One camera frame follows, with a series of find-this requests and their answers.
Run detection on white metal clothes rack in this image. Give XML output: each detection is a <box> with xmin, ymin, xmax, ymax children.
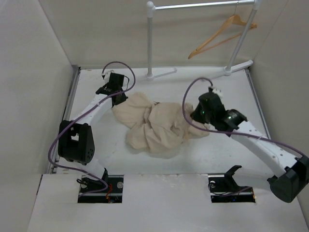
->
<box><xmin>146</xmin><ymin>0</ymin><xmax>262</xmax><ymax>81</ymax></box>

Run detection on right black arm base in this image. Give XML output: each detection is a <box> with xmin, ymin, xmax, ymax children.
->
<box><xmin>208</xmin><ymin>165</ymin><xmax>256</xmax><ymax>203</ymax></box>

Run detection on beige trousers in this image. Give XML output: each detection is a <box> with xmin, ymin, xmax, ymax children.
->
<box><xmin>112</xmin><ymin>92</ymin><xmax>210</xmax><ymax>159</ymax></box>

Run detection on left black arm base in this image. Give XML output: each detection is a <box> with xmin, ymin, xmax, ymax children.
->
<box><xmin>77</xmin><ymin>175</ymin><xmax>124</xmax><ymax>203</ymax></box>

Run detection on right aluminium table rail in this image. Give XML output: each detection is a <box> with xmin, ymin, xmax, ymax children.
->
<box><xmin>244</xmin><ymin>68</ymin><xmax>271</xmax><ymax>139</ymax></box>

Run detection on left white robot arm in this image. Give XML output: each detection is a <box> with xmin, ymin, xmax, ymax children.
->
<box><xmin>58</xmin><ymin>72</ymin><xmax>129</xmax><ymax>193</ymax></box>

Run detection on aluminium table rail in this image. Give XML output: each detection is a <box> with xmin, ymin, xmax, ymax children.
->
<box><xmin>47</xmin><ymin>65</ymin><xmax>81</xmax><ymax>174</ymax></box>
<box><xmin>244</xmin><ymin>68</ymin><xmax>271</xmax><ymax>139</ymax></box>

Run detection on left aluminium table rail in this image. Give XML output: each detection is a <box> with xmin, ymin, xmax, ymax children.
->
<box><xmin>47</xmin><ymin>65</ymin><xmax>81</xmax><ymax>174</ymax></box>

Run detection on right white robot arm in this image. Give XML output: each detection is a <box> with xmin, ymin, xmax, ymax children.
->
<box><xmin>191</xmin><ymin>91</ymin><xmax>309</xmax><ymax>203</ymax></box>

